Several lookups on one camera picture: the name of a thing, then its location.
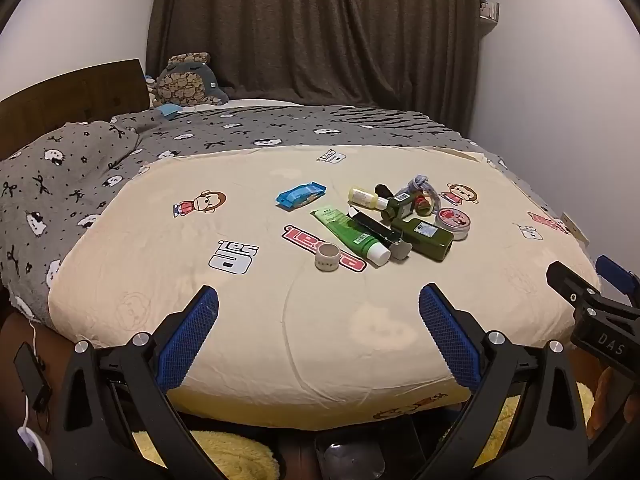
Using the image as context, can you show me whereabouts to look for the wooden headboard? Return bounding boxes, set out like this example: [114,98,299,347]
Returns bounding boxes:
[0,58,151,161]

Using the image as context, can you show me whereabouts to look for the blue snack packet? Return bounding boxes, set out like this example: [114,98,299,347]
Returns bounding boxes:
[275,182,327,210]

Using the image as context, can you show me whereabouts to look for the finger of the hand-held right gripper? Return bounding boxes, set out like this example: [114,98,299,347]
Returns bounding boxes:
[545,260,602,312]
[595,254,640,311]

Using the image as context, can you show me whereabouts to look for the round pink tin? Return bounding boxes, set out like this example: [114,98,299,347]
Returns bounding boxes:
[434,207,472,241]

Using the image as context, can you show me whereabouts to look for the wall shelf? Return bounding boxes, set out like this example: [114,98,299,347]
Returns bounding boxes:
[477,0,501,36]

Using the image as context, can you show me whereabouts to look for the white pillow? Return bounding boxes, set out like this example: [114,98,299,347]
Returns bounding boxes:
[180,97,301,113]

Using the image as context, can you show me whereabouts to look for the yellow fluffy blanket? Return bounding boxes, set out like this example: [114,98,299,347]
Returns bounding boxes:
[132,382,596,480]

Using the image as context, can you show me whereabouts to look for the person's right hand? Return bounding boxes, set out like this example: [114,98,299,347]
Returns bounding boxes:
[585,365,633,441]

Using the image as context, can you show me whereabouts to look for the white tape roll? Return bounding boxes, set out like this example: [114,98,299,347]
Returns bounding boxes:
[315,242,341,272]

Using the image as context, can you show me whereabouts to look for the white charger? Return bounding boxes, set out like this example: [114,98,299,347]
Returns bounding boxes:
[17,425,53,476]

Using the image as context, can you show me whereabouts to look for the small pale yellow bottle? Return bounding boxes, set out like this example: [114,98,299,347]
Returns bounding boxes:
[348,187,390,211]

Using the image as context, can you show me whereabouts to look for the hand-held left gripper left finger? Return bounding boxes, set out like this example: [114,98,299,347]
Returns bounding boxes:
[54,284,223,480]

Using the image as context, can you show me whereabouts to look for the grey-blue cloth band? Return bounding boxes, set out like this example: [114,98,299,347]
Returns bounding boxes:
[400,174,436,196]

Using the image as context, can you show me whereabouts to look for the dark brown curtain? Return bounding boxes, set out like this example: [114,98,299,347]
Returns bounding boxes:
[146,0,481,133]

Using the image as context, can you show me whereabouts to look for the wall socket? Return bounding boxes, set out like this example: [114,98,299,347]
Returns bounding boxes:
[560,212,591,246]

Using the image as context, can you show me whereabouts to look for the grey printed blanket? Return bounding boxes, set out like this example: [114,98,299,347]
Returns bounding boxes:
[0,105,511,331]

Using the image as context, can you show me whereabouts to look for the small dark green bottle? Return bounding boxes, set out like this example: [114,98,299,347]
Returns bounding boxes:
[381,194,416,223]

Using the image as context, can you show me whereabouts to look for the plush toy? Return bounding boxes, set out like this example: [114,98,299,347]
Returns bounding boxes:
[152,51,231,108]

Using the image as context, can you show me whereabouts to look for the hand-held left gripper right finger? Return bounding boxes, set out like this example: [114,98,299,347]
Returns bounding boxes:
[417,282,591,480]

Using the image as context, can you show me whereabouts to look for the white cable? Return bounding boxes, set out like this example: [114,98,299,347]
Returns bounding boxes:
[20,320,42,431]

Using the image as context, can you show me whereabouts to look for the black device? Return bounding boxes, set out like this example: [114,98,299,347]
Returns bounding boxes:
[13,342,52,411]

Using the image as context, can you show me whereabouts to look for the green tube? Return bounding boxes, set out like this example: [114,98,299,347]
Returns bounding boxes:
[310,207,392,265]

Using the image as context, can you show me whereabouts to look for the large dark green bottle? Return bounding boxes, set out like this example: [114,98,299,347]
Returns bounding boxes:
[390,216,455,262]

